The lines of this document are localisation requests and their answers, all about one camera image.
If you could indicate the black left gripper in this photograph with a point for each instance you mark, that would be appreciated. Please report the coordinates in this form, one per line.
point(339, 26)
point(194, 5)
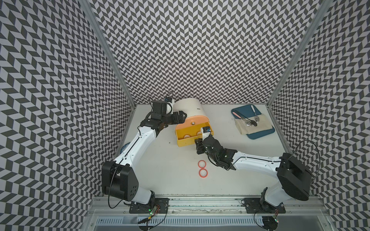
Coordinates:
point(181, 119)

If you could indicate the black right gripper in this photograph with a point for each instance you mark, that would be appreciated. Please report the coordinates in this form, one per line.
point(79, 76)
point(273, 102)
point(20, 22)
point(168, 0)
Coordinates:
point(199, 145)

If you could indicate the orange top drawer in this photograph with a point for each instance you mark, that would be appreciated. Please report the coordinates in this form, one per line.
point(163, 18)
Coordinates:
point(194, 120)

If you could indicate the red tape roll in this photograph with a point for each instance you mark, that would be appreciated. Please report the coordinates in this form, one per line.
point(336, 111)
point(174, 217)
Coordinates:
point(203, 173)
point(202, 164)

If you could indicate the white round drawer cabinet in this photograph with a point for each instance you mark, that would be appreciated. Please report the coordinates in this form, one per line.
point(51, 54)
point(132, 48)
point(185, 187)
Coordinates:
point(191, 106)

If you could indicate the yellow drawer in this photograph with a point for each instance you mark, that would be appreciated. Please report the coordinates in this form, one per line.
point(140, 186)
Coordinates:
point(192, 131)

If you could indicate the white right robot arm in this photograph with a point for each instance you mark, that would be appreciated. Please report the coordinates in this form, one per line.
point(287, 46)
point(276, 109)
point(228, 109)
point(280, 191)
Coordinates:
point(293, 177)

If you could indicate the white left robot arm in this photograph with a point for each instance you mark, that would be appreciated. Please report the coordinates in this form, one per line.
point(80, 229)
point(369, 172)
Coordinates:
point(118, 176)

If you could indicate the blue patterned bowl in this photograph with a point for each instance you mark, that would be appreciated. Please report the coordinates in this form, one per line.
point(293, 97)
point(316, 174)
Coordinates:
point(124, 147)

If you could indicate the teal tray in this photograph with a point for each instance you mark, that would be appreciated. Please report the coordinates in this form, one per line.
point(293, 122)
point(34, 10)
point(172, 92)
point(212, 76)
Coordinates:
point(247, 111)

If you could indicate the beige folded cloth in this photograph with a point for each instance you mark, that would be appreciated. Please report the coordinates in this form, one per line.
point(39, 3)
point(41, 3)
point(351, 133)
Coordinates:
point(245, 127)

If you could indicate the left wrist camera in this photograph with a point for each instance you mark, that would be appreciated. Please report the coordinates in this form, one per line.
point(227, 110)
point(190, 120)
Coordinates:
point(169, 104)

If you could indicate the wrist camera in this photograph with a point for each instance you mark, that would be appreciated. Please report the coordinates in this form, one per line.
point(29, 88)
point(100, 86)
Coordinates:
point(206, 132)
point(169, 104)

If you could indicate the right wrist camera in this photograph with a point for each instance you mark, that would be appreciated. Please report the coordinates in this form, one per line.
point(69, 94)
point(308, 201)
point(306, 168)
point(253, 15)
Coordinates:
point(206, 132)

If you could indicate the pink handled spoon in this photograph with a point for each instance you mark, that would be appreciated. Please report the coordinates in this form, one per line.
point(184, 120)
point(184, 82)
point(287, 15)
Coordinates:
point(237, 115)

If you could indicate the black handled spoon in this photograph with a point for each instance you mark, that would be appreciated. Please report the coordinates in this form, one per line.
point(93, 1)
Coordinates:
point(252, 121)

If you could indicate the white handled spoon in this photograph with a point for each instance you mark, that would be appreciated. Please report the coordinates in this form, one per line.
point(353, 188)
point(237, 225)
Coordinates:
point(256, 117)

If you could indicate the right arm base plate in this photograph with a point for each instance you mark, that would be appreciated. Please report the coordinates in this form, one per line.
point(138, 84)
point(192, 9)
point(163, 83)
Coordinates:
point(260, 206)

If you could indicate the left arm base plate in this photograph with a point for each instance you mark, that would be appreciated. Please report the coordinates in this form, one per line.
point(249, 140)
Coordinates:
point(160, 203)

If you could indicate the aluminium front rail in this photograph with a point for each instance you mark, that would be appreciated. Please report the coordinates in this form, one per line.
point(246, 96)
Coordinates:
point(211, 205)

